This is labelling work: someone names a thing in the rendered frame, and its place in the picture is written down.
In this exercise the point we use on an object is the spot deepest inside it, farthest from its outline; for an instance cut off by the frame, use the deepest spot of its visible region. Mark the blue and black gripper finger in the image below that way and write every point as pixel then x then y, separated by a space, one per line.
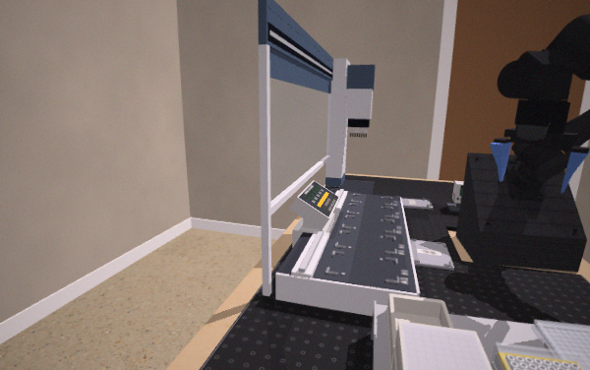
pixel 501 152
pixel 574 161

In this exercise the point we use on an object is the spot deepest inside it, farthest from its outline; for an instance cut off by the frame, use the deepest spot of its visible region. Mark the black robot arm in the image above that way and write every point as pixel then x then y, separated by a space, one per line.
pixel 532 76

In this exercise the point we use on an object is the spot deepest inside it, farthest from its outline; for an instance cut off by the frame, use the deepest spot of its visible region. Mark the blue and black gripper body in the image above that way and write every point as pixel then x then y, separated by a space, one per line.
pixel 562 142

